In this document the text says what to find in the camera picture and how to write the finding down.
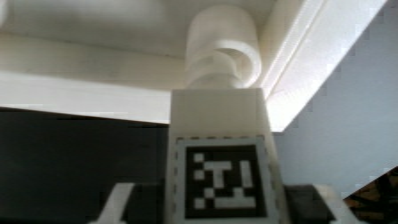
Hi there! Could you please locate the white square tabletop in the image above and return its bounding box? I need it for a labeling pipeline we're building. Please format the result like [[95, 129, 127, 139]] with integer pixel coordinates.
[[0, 0, 390, 131]]

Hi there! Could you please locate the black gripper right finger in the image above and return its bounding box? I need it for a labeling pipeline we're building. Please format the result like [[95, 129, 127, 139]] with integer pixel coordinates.
[[285, 184, 368, 224]]

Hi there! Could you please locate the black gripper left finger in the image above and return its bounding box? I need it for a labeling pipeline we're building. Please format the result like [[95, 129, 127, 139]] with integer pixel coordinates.
[[88, 183, 164, 224]]

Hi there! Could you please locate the white table leg with tag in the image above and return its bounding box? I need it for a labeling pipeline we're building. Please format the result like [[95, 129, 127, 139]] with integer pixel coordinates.
[[166, 5, 292, 224]]

